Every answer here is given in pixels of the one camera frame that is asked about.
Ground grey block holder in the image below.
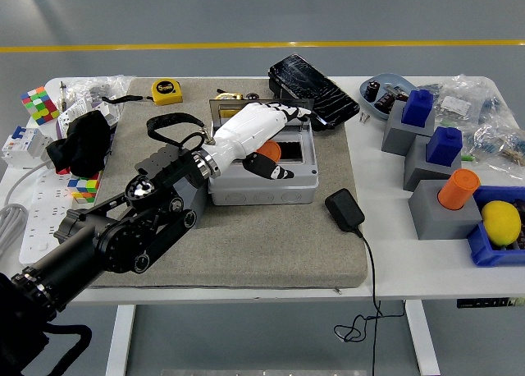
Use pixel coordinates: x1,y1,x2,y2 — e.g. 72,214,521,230
408,179,484,241
176,174,209,228
381,100,436,156
403,134,464,192

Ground black desk control panel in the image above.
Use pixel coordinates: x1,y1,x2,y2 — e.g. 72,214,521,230
456,296,525,310

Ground white table leg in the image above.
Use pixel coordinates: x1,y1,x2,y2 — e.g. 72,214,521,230
404,300,441,376
105,305,136,376

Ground yellow lemon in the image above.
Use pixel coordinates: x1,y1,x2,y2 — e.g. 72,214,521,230
480,200,522,247

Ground blue-grey dish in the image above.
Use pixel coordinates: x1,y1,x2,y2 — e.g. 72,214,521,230
359,72,418,122

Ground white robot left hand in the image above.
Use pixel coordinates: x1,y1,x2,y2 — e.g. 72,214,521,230
207,100,313,181

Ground yellow round tape measure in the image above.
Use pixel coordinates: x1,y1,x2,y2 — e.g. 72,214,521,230
215,88,248,102

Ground brown capacitor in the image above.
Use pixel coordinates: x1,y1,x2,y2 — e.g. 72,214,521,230
373,91,397,111

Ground black power adapter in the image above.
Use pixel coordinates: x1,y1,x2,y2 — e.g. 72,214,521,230
324,188,366,234

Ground black glossy case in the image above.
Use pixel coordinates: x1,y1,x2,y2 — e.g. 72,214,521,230
268,53,361,131

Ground white circuit breaker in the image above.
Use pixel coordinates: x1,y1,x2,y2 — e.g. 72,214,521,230
0,125,54,170

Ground blue plastic block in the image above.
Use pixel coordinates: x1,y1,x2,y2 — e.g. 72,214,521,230
426,126,463,166
400,89,435,127

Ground colourful puzzle cube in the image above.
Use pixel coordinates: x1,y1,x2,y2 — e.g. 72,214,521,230
20,85,59,126
66,172,102,204

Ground white power strip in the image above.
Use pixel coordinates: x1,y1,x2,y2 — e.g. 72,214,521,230
18,168,103,266

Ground clear plastic bag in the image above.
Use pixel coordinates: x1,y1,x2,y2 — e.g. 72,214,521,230
61,75,135,106

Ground grey-brown fabric mat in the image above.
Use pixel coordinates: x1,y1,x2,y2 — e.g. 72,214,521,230
77,76,369,290

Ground grey electrical junction box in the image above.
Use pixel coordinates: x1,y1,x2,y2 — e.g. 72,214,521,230
208,129,320,207

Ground black cloth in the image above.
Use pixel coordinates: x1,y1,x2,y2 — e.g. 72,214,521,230
45,109,114,177

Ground white cardboard package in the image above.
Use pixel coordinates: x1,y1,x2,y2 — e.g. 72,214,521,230
55,96,124,141

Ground black adapter cord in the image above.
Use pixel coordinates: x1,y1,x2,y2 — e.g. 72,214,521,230
334,227,405,376

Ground yellow square tape measure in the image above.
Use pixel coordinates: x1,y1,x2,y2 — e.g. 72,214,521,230
101,78,185,107

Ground plastic bag of resistors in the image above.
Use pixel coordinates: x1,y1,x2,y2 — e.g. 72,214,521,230
418,74,504,126
467,123,525,180

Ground orange cylinder battery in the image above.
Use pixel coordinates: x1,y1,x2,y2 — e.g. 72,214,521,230
436,168,482,211
257,140,283,163

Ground blue plastic bin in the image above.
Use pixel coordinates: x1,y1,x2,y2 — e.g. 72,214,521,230
466,186,525,268

